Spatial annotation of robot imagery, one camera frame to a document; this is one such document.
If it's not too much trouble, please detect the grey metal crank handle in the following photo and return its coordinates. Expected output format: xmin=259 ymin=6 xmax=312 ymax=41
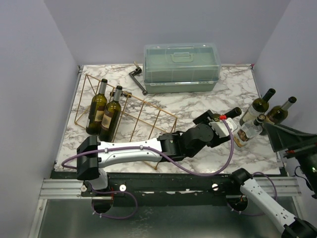
xmin=129 ymin=61 xmax=148 ymax=96

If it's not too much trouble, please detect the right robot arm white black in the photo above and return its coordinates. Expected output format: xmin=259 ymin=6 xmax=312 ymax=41
xmin=228 ymin=122 xmax=317 ymax=238

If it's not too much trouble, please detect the green plastic storage box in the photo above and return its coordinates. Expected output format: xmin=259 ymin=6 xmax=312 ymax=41
xmin=143 ymin=43 xmax=221 ymax=94

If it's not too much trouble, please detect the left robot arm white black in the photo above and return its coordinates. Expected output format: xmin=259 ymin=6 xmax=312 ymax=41
xmin=76 ymin=107 xmax=242 ymax=196

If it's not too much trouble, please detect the clear glass liquor bottle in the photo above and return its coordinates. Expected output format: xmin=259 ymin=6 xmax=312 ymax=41
xmin=233 ymin=114 xmax=265 ymax=147

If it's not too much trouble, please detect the gold wire wine rack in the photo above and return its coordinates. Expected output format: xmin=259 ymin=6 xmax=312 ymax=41
xmin=74 ymin=74 xmax=178 ymax=171

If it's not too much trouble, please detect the black metal base rail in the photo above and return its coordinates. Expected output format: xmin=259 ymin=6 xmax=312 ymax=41
xmin=49 ymin=171 xmax=290 ymax=208

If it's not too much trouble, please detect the green wine bottle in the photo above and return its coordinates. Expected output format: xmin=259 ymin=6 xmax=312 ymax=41
xmin=86 ymin=79 xmax=107 ymax=135
xmin=211 ymin=107 xmax=242 ymax=122
xmin=265 ymin=96 xmax=297 ymax=124
xmin=99 ymin=85 xmax=122 ymax=142
xmin=239 ymin=88 xmax=276 ymax=126

